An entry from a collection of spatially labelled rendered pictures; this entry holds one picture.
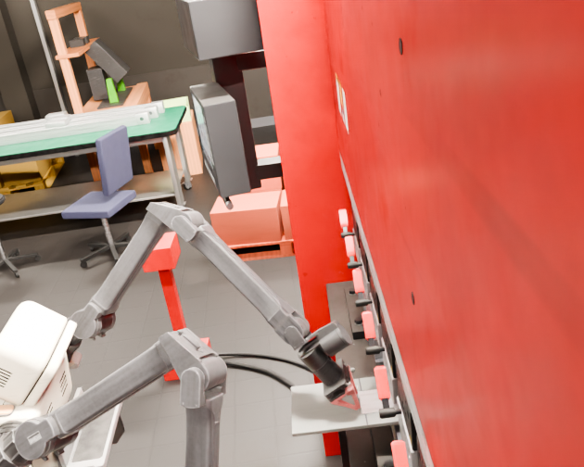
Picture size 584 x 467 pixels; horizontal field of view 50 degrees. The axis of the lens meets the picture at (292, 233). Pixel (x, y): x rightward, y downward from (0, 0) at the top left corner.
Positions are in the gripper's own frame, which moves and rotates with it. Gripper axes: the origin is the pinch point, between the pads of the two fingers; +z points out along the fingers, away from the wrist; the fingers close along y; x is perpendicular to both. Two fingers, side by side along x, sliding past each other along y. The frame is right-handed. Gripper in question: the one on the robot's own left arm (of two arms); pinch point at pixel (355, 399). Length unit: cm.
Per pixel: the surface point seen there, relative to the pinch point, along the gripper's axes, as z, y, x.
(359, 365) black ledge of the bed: 13.7, 32.6, 4.0
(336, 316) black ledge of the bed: 11, 62, 8
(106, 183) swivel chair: -53, 327, 151
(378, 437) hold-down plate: 12.1, -2.2, 1.8
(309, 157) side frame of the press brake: -34, 86, -17
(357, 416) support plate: 1.4, -4.3, 1.0
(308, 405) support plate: -4.8, 2.0, 11.1
